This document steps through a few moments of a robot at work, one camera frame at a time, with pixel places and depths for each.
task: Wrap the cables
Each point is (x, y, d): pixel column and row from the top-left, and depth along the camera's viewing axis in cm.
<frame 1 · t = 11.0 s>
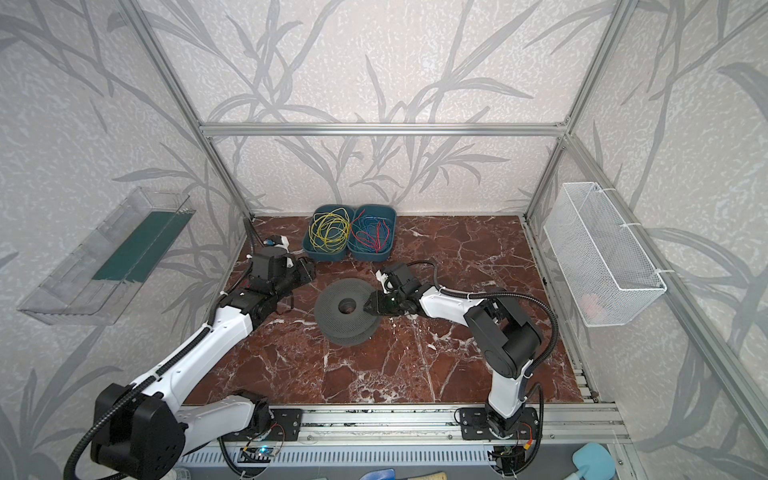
left hand: (314, 254, 83), fingers open
right hand: (368, 299, 90), fingers open
dark grey foam spool: (340, 315, 89), point 6 cm above the table

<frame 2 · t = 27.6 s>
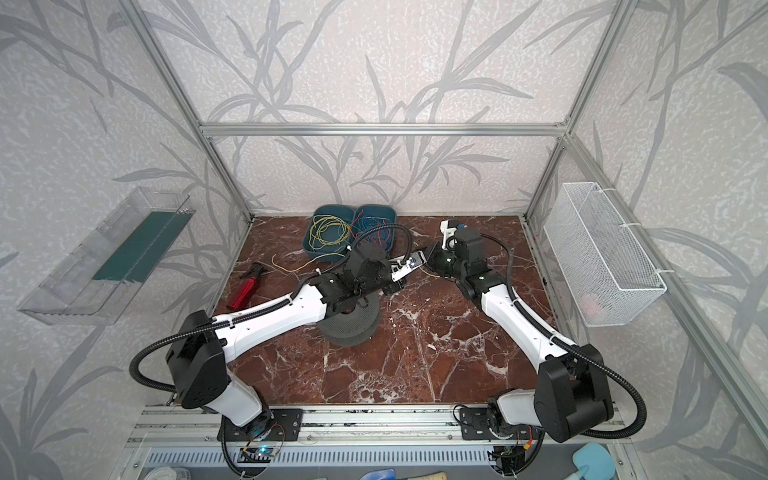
left hand: (412, 254, 78), fingers closed
right hand: (411, 241, 80), fingers closed
the named things where they were.

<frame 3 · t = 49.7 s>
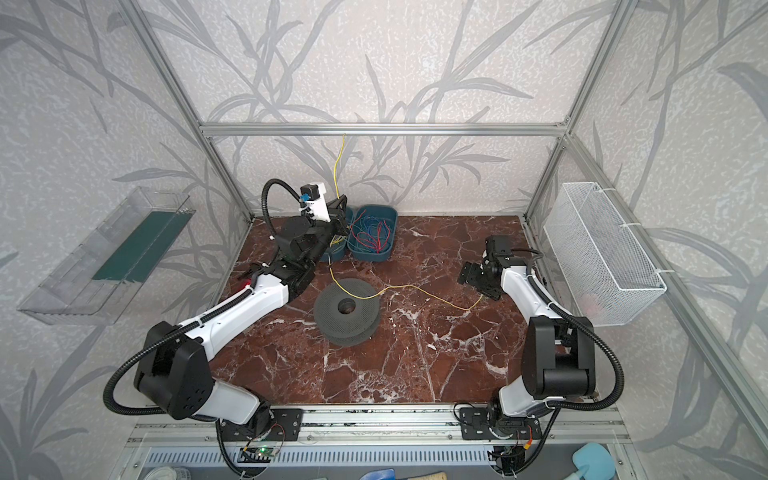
left hand: (350, 188, 74), fingers closed
right hand: (471, 273, 92), fingers open
the named things where they were.

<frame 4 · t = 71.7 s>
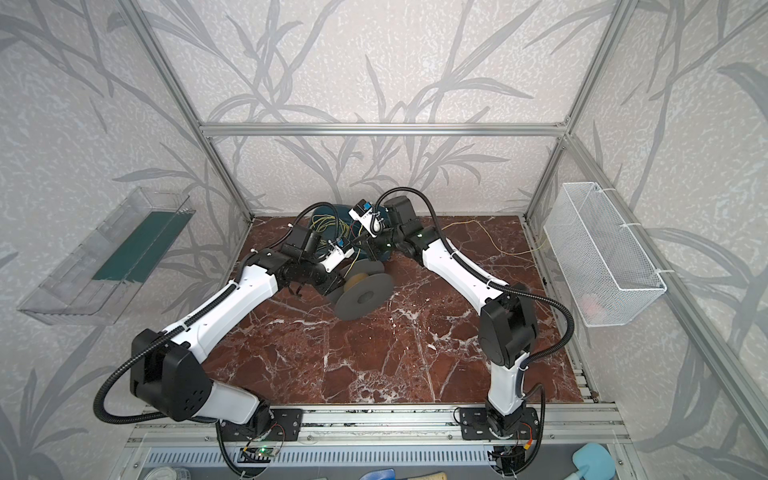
left hand: (343, 268, 83), fingers open
right hand: (356, 232, 82), fingers closed
dark grey foam spool: (365, 289, 84), point 15 cm above the table

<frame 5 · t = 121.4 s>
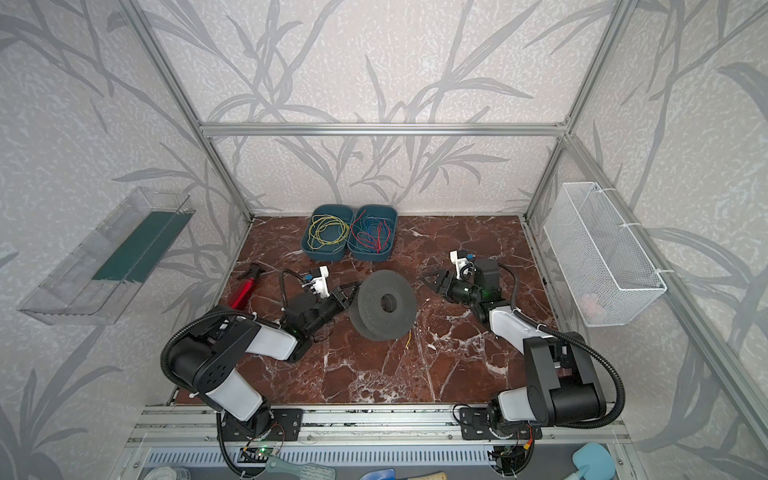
left hand: (363, 277, 86), fingers closed
right hand: (426, 273, 85), fingers open
red spray bottle: (243, 295, 97), point 3 cm above the table
